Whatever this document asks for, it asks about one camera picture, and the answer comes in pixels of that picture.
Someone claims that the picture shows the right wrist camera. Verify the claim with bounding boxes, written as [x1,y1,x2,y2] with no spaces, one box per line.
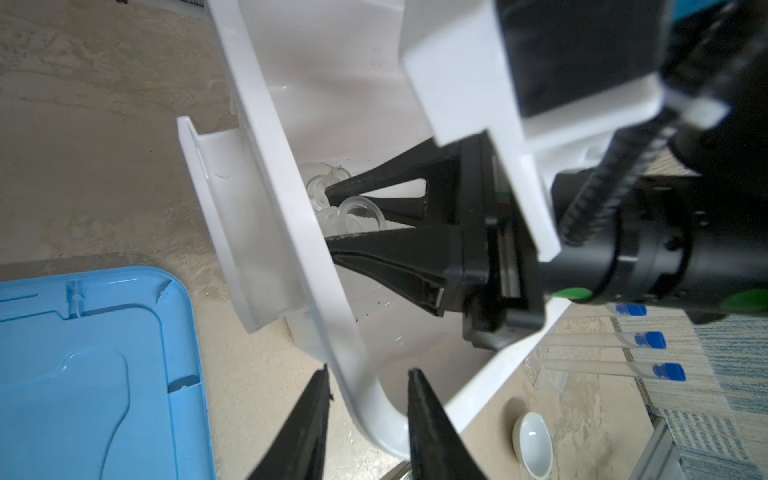
[399,1,728,262]

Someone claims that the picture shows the white plastic storage bin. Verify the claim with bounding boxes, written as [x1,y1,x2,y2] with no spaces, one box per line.
[177,1,541,459]

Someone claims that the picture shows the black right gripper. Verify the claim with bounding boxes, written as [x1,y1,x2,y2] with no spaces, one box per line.
[325,131,767,350]

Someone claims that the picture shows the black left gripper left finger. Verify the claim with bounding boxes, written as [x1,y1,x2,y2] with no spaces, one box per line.
[248,365,333,479]

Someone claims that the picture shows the test tube with blue cap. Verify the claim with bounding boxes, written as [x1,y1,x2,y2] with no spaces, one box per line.
[566,303,648,318]

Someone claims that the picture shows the blue plastic bin lid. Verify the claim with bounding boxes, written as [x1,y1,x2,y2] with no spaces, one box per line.
[1,267,216,479]

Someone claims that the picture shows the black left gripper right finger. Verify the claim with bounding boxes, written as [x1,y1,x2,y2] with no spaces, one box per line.
[407,368,486,479]

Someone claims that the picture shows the blue-capped test tube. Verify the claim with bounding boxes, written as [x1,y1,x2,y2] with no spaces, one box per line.
[541,359,687,382]
[542,331,667,350]

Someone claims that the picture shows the white ceramic mortar bowl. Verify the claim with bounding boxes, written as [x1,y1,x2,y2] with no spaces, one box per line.
[512,412,554,480]

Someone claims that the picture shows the clear glass flask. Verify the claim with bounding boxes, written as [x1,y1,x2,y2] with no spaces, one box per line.
[299,162,387,238]

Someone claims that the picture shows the clear dimpled test tube rack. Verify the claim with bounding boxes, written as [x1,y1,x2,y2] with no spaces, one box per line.
[522,345,574,395]

